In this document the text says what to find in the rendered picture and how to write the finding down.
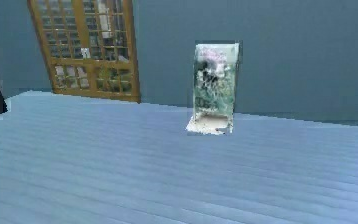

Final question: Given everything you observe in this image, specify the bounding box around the brown lattice room door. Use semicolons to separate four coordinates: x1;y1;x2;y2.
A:
26;0;142;104

